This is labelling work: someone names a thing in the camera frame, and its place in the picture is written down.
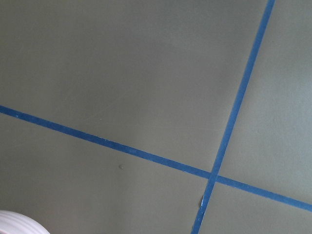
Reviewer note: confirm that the pink bowl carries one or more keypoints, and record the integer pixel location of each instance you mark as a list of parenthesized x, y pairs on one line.
[(15, 223)]

